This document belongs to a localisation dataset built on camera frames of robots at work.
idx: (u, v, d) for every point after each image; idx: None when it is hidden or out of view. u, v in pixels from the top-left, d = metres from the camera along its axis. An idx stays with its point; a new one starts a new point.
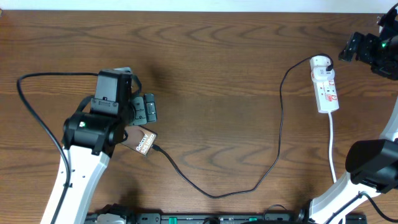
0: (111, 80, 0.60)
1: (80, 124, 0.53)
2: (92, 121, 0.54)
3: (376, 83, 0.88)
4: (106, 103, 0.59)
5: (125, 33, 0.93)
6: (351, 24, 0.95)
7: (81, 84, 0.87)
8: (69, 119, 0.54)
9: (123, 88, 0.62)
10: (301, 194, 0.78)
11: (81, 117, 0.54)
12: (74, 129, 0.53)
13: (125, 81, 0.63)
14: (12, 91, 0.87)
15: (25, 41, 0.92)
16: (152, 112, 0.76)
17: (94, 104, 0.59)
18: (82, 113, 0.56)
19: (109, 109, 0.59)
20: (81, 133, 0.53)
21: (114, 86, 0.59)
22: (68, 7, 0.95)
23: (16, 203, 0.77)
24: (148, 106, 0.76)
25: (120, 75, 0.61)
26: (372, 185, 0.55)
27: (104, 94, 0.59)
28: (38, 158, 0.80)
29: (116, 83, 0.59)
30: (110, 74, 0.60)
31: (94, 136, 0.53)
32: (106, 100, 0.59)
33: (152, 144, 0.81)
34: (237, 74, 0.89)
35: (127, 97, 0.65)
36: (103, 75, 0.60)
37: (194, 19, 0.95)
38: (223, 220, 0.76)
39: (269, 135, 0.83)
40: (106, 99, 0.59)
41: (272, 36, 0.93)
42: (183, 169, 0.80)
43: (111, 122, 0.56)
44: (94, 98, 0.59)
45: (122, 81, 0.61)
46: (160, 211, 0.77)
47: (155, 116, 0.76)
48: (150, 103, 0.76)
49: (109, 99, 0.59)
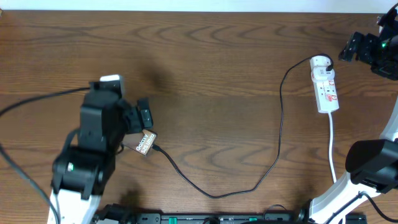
0: (94, 113, 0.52)
1: (68, 167, 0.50)
2: (80, 161, 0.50)
3: (376, 83, 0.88)
4: (92, 139, 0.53)
5: (125, 33, 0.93)
6: (351, 24, 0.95)
7: (81, 84, 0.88)
8: (57, 160, 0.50)
9: (110, 119, 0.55)
10: (301, 194, 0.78)
11: (69, 157, 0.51)
12: (63, 172, 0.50)
13: (111, 111, 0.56)
14: (13, 91, 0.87)
15: (26, 42, 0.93)
16: (147, 119, 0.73)
17: (81, 140, 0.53)
18: (70, 152, 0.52)
19: (96, 145, 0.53)
20: (69, 176, 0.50)
21: (99, 121, 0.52)
22: (69, 8, 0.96)
23: (15, 203, 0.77)
24: (143, 112, 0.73)
25: (104, 107, 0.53)
26: (372, 185, 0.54)
27: (89, 129, 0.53)
28: (38, 158, 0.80)
29: (101, 116, 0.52)
30: (94, 106, 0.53)
31: (83, 179, 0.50)
32: (92, 135, 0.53)
33: (152, 144, 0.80)
34: (236, 74, 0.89)
35: (114, 126, 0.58)
36: (86, 108, 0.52)
37: (194, 19, 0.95)
38: (223, 220, 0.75)
39: (269, 135, 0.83)
40: (91, 133, 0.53)
41: (272, 36, 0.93)
42: (183, 169, 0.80)
43: (99, 161, 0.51)
44: (81, 132, 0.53)
45: (107, 112, 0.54)
46: (160, 211, 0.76)
47: (150, 122, 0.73)
48: (144, 110, 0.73)
49: (95, 134, 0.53)
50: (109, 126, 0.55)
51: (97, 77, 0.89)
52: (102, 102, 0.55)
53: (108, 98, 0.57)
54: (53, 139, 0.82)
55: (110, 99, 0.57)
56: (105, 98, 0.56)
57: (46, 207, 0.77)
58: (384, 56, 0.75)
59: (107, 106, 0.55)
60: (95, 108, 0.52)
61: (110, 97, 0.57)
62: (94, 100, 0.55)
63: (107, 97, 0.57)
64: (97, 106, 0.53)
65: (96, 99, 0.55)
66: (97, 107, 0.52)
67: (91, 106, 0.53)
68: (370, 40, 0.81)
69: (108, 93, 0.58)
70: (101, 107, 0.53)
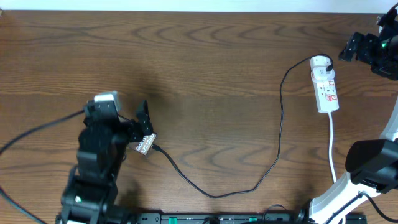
0: (91, 155, 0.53)
1: (75, 200, 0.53)
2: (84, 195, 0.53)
3: (376, 83, 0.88)
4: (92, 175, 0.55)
5: (125, 33, 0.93)
6: (351, 24, 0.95)
7: (81, 84, 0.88)
8: (64, 193, 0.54)
9: (106, 155, 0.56)
10: (301, 194, 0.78)
11: (74, 191, 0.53)
12: (70, 205, 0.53)
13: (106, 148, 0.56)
14: (13, 91, 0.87)
15: (26, 42, 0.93)
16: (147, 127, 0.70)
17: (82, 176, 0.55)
18: (73, 186, 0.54)
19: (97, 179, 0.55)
20: (76, 208, 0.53)
21: (96, 161, 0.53)
22: (69, 8, 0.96)
23: (15, 203, 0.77)
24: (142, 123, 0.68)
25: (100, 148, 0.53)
26: (372, 185, 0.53)
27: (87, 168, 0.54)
28: (38, 158, 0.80)
29: (97, 157, 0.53)
30: (89, 148, 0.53)
31: (88, 211, 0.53)
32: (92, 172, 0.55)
33: (152, 145, 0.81)
34: (236, 74, 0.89)
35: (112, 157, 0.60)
36: (82, 150, 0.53)
37: (194, 19, 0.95)
38: (223, 220, 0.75)
39: (269, 135, 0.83)
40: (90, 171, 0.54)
41: (272, 36, 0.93)
42: (183, 169, 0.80)
43: (102, 194, 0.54)
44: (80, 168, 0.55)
45: (102, 152, 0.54)
46: (159, 212, 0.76)
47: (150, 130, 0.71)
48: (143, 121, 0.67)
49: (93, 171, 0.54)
50: (106, 162, 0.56)
51: (97, 77, 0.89)
52: (95, 142, 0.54)
53: (101, 135, 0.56)
54: (53, 139, 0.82)
55: (102, 135, 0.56)
56: (98, 135, 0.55)
57: (45, 207, 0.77)
58: (384, 57, 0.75)
59: (102, 146, 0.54)
60: (89, 152, 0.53)
61: (102, 134, 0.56)
62: (87, 140, 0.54)
63: (100, 133, 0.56)
64: (92, 148, 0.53)
65: (88, 139, 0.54)
66: (92, 150, 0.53)
67: (86, 149, 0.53)
68: (370, 40, 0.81)
69: (101, 128, 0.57)
70: (96, 150, 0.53)
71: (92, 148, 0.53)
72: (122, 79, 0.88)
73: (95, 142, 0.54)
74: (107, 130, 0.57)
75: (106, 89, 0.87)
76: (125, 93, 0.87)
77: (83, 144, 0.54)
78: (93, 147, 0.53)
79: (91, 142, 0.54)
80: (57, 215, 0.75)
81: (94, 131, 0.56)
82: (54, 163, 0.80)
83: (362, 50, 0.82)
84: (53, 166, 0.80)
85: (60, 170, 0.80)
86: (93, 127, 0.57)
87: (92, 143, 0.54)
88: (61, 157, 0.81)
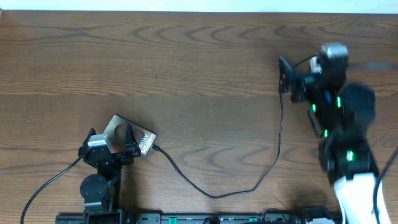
0: (96, 202, 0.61)
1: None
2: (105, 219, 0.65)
3: (376, 83, 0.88)
4: (102, 211, 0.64)
5: (125, 33, 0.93)
6: (351, 24, 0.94)
7: (81, 84, 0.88)
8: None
9: (106, 195, 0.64)
10: (302, 195, 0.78)
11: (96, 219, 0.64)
12: None
13: (102, 190, 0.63)
14: (13, 91, 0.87)
15: (26, 42, 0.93)
16: (135, 152, 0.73)
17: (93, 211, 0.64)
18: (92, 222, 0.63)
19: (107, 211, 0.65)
20: None
21: (100, 205, 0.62)
22: (68, 8, 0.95)
23: (15, 203, 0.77)
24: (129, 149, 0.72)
25: (101, 194, 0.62)
26: None
27: (96, 210, 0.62)
28: (38, 158, 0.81)
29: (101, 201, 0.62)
30: (93, 198, 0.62)
31: None
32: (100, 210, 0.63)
33: (152, 145, 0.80)
34: (236, 74, 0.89)
35: (113, 188, 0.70)
36: (87, 201, 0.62)
37: (194, 19, 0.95)
38: (224, 220, 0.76)
39: (270, 135, 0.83)
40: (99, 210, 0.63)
41: (272, 36, 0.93)
42: (184, 169, 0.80)
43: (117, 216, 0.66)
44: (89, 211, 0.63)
45: (103, 196, 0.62)
46: (160, 212, 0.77)
47: (137, 152, 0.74)
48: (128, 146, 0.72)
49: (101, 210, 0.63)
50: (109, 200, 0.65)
51: (97, 77, 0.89)
52: (95, 194, 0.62)
53: (97, 184, 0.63)
54: (53, 139, 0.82)
55: (99, 184, 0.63)
56: (96, 185, 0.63)
57: (46, 208, 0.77)
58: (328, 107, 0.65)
59: (102, 193, 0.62)
60: (95, 201, 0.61)
61: (99, 183, 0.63)
62: (89, 192, 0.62)
63: (96, 183, 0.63)
64: (96, 196, 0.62)
65: (89, 191, 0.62)
66: (97, 201, 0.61)
67: (91, 201, 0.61)
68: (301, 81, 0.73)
69: (94, 178, 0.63)
70: (99, 200, 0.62)
71: (95, 199, 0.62)
72: (122, 79, 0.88)
73: (96, 192, 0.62)
74: (102, 177, 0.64)
75: (106, 89, 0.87)
76: (126, 93, 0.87)
77: (86, 196, 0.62)
78: (96, 197, 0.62)
79: (92, 193, 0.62)
80: (58, 216, 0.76)
81: (89, 183, 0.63)
82: (53, 163, 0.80)
83: (316, 83, 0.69)
84: (53, 167, 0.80)
85: (60, 170, 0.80)
86: (89, 178, 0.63)
87: (94, 192, 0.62)
88: (61, 158, 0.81)
